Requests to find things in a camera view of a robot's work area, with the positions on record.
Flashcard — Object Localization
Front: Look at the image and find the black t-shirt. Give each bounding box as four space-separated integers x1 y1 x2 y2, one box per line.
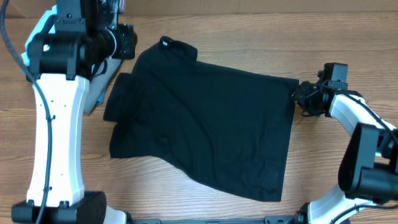
103 36 299 202

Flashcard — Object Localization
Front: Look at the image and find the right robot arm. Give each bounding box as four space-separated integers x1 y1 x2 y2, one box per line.
291 62 397 224

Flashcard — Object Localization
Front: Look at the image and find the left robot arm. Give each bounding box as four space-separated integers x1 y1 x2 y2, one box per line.
11 0 137 224

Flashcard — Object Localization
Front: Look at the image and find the grey folded shirt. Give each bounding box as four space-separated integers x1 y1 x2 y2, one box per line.
83 57 123 114

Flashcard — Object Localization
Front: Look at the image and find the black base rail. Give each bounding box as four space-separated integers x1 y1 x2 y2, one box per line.
131 216 294 224

